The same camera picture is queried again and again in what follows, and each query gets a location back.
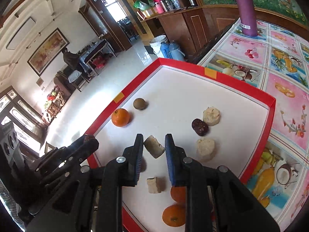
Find beige cake cube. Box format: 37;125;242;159
144;135;165;159
147;177;166;194

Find tall beige cake cylinder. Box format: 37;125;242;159
196;138;216;160

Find large orange mandarin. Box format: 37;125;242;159
170;186;186;204

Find dark red date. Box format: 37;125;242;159
191;118;209;137

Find small orange mandarin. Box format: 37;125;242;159
111;108;130;127

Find brown kiwi front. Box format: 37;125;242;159
133;98;148;111

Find red tray white inside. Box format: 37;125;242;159
87;59;279;231

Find round beige cake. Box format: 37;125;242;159
203;107;221;126

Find person in dark clothes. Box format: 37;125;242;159
62;48;84;73

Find table with blue cloth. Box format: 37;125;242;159
80;39;117;75

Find light blue thermos jug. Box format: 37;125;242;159
169;41;185;61

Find white plastic bucket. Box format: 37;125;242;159
149;35;168;58

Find wooden sideboard cabinet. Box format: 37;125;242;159
144;5;239;57

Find colourful fruit print tablecloth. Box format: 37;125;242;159
195;20;308;231

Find green bag on sideboard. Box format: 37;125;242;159
134;0;151;11

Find pink bottle on sideboard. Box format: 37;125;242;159
154;0;165;14

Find purple thermos bottle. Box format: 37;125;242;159
236;0;258;37

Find framed wall painting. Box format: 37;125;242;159
27;28;70;76

